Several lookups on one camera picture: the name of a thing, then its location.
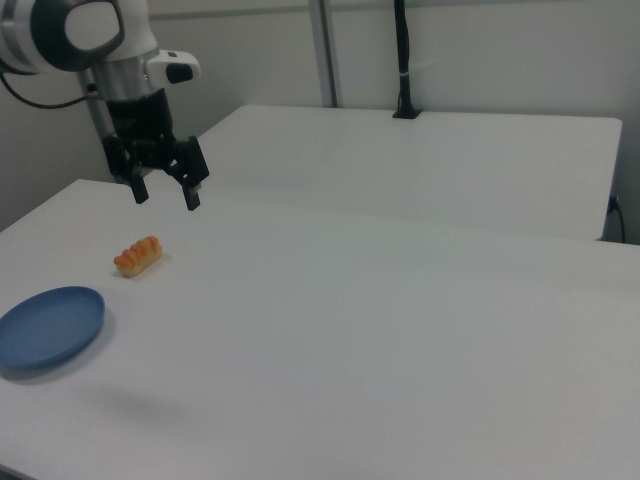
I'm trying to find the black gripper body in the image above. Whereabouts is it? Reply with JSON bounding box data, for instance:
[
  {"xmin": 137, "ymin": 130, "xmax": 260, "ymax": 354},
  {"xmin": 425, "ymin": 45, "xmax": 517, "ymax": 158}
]
[{"xmin": 102, "ymin": 88, "xmax": 211, "ymax": 186}]

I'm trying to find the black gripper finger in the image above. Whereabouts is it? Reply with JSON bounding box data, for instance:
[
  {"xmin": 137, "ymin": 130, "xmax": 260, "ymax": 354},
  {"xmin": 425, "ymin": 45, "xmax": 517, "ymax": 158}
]
[
  {"xmin": 130, "ymin": 168, "xmax": 151, "ymax": 205},
  {"xmin": 166, "ymin": 159, "xmax": 203, "ymax": 212}
]

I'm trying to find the orange glazed bread roll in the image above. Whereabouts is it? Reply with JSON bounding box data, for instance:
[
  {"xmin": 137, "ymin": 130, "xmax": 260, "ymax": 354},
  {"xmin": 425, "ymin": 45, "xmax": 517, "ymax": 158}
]
[{"xmin": 113, "ymin": 234, "xmax": 165, "ymax": 278}]

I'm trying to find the blue round plate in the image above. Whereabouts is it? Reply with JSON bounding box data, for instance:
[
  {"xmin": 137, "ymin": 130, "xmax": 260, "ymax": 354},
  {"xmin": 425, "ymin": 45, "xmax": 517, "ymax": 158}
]
[{"xmin": 0, "ymin": 285, "xmax": 107, "ymax": 372}]

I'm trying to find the white side table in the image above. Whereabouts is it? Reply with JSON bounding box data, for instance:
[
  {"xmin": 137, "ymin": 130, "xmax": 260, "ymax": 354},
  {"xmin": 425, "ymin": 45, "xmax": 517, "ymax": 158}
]
[{"xmin": 197, "ymin": 103, "xmax": 624, "ymax": 242}]

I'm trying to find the black pole with clamp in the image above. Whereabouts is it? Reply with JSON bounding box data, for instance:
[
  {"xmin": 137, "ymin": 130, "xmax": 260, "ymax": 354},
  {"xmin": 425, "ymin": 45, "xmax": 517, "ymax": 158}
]
[{"xmin": 391, "ymin": 0, "xmax": 424, "ymax": 121}]

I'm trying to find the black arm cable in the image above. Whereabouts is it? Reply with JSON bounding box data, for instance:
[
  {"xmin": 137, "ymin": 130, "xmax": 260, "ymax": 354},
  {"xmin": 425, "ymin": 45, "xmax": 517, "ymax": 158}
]
[{"xmin": 0, "ymin": 69, "xmax": 109, "ymax": 110}]

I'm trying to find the white cable tie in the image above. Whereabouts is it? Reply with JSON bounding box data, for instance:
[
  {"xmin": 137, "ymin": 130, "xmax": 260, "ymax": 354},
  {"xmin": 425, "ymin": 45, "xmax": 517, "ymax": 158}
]
[{"xmin": 399, "ymin": 58, "xmax": 439, "ymax": 80}]

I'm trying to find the black power cable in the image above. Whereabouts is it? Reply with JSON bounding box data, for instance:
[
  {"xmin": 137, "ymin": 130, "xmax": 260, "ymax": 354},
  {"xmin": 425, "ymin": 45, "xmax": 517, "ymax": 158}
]
[{"xmin": 606, "ymin": 193, "xmax": 627, "ymax": 243}]

